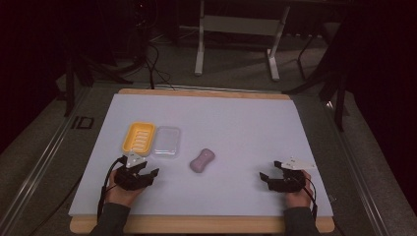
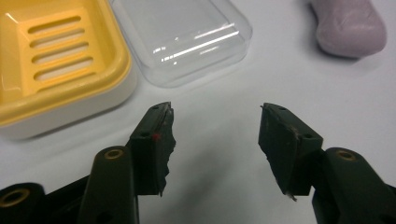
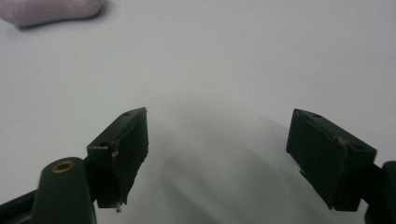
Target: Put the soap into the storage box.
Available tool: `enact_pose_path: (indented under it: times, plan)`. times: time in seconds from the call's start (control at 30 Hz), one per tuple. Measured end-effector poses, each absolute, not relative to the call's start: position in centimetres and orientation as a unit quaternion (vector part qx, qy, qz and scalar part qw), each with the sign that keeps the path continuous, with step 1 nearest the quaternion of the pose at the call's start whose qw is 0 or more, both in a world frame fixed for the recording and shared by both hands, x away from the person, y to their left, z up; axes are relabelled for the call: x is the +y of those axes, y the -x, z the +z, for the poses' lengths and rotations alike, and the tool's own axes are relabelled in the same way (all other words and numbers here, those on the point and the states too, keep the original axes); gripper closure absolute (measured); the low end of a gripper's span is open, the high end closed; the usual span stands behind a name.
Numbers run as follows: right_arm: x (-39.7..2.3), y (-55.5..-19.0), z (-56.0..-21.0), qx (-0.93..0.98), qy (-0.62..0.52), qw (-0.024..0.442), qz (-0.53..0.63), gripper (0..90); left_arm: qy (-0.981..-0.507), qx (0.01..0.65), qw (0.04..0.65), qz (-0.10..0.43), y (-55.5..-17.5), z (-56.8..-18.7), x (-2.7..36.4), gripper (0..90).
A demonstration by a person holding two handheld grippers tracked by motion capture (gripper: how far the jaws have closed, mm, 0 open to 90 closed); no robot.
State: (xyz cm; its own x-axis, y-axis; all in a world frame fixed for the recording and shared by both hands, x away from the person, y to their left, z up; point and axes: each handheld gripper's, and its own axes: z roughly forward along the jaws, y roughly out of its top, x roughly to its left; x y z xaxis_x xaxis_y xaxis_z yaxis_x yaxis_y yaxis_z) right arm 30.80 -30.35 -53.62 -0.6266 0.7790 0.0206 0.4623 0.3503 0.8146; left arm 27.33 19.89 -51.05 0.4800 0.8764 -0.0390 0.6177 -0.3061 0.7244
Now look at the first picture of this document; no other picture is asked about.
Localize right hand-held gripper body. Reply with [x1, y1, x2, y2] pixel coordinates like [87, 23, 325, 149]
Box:
[268, 156, 317, 194]

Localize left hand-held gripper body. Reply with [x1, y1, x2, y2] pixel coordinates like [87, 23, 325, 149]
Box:
[113, 149, 153, 192]

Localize person's right hand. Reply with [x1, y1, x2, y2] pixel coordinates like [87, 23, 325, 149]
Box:
[283, 169, 313, 209]

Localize person's left hand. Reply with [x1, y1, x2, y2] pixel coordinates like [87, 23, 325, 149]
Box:
[104, 169, 146, 209]

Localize yellow soap dish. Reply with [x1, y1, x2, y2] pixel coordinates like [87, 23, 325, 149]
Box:
[121, 121, 156, 157]

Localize clear plastic soap dish lid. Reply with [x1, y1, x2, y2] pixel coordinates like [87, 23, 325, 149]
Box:
[151, 125, 182, 159]

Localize pink soap bar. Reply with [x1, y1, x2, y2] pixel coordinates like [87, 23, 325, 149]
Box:
[189, 147, 216, 174]

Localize white table cover sheet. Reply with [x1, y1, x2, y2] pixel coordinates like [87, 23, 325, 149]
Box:
[68, 92, 334, 218]

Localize wooden table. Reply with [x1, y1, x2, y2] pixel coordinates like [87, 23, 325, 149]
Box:
[69, 88, 336, 235]

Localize black metal stand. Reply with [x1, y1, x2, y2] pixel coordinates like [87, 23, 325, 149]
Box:
[282, 19, 351, 133]

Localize black tripod stand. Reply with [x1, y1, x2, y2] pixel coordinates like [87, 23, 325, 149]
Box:
[55, 45, 136, 118]

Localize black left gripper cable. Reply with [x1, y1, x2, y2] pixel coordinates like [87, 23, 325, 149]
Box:
[96, 155, 128, 221]

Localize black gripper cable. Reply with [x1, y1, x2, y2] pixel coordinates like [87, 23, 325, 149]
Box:
[96, 155, 128, 221]
[303, 175, 319, 221]

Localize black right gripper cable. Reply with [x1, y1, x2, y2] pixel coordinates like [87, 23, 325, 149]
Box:
[303, 175, 319, 221]

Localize metal floor rail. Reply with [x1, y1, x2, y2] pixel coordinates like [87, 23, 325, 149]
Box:
[153, 84, 287, 94]
[323, 100, 392, 236]
[0, 88, 93, 236]

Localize black floor cables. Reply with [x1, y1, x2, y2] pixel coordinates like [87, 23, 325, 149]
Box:
[129, 0, 176, 91]

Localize white metal stand frame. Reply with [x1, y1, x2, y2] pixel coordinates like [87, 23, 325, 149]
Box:
[194, 0, 291, 83]

